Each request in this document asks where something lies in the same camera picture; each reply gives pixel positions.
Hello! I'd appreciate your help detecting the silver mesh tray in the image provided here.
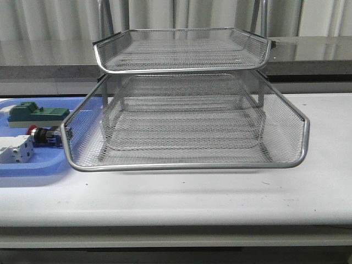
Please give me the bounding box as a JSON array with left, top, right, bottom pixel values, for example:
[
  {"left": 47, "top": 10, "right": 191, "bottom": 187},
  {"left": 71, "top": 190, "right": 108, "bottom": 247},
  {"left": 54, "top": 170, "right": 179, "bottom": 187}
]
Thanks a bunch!
[
  {"left": 60, "top": 70, "right": 310, "bottom": 172},
  {"left": 103, "top": 74, "right": 266, "bottom": 153},
  {"left": 92, "top": 27, "right": 273, "bottom": 75}
]

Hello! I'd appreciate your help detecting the red emergency stop button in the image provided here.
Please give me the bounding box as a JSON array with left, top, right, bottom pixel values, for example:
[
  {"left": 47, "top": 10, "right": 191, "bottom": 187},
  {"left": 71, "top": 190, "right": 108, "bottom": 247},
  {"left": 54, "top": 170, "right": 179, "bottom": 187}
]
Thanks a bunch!
[{"left": 26, "top": 125, "right": 63, "bottom": 148}]

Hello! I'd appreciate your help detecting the blue plastic tray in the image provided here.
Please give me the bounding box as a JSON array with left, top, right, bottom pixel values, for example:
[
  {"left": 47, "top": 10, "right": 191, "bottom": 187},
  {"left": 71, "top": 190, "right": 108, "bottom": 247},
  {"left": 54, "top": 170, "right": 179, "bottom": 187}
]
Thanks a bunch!
[{"left": 1, "top": 97, "right": 84, "bottom": 177}]

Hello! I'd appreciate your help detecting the white circuit breaker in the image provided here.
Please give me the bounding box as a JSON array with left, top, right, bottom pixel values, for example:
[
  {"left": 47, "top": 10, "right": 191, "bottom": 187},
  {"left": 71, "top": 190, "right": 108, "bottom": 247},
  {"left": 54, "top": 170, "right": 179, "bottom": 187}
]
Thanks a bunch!
[{"left": 1, "top": 135, "right": 34, "bottom": 164}]

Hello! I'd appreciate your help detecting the grey stone counter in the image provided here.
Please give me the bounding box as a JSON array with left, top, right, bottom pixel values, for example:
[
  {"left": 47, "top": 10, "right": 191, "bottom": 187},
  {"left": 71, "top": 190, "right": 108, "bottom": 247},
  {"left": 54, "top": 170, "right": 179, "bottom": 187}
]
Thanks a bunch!
[{"left": 1, "top": 36, "right": 351, "bottom": 83}]

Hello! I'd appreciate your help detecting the white pleated curtain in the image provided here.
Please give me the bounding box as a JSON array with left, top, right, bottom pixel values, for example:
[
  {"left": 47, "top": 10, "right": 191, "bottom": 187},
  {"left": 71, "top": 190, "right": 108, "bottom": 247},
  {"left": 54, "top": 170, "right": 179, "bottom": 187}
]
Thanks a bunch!
[{"left": 1, "top": 1, "right": 351, "bottom": 41}]

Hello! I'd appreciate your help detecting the grey metal rack frame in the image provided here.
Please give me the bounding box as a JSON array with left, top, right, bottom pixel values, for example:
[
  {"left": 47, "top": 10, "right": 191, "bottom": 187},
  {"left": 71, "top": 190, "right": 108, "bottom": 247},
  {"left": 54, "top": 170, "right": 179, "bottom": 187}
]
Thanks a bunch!
[{"left": 97, "top": 0, "right": 276, "bottom": 111}]

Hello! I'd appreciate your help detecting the green and beige switch block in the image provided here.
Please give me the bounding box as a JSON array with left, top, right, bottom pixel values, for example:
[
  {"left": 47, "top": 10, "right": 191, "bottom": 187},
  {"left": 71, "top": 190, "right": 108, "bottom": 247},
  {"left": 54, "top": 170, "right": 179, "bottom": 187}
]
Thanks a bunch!
[{"left": 8, "top": 102, "right": 70, "bottom": 128}]

